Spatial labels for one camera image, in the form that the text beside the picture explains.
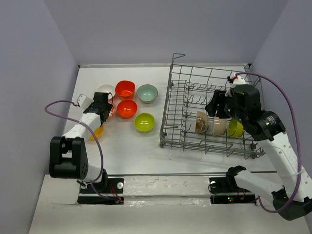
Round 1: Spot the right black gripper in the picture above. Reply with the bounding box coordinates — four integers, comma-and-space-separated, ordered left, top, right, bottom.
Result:
205, 89, 247, 124

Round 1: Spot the lime green bowl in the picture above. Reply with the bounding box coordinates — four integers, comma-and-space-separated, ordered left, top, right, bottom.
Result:
134, 113, 155, 133
228, 119, 244, 138

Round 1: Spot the beige painted ceramic bowl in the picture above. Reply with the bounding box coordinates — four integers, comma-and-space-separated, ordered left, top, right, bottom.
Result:
195, 111, 210, 134

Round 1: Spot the grey wire dish rack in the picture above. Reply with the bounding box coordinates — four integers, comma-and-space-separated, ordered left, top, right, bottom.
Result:
160, 53, 264, 159

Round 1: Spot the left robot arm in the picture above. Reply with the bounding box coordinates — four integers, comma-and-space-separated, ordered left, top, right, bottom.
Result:
44, 92, 113, 193

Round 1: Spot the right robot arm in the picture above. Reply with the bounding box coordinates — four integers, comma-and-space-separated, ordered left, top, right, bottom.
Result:
205, 84, 312, 221

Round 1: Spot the red white patterned bowl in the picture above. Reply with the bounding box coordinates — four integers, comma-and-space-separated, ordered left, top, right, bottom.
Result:
108, 100, 116, 119

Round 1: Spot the small white bowl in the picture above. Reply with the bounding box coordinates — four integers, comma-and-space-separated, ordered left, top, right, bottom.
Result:
97, 84, 116, 97

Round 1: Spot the yellow bowl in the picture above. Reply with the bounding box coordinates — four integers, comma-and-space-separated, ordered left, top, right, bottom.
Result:
89, 124, 104, 140

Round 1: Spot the orange round bowl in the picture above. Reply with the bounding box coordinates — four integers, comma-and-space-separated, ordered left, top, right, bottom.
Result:
117, 99, 138, 118

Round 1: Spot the orange square bowl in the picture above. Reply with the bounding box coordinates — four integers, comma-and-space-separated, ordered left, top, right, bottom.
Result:
115, 80, 136, 100

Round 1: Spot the pale green ceramic bowl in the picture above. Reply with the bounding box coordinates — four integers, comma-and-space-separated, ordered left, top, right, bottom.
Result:
136, 84, 158, 103

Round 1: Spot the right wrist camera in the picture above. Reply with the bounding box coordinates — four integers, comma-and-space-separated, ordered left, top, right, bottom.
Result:
227, 74, 246, 88

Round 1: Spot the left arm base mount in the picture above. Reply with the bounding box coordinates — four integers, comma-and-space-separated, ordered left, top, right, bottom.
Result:
77, 176, 124, 205

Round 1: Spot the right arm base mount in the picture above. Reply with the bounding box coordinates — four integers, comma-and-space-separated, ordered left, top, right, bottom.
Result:
208, 166, 258, 205

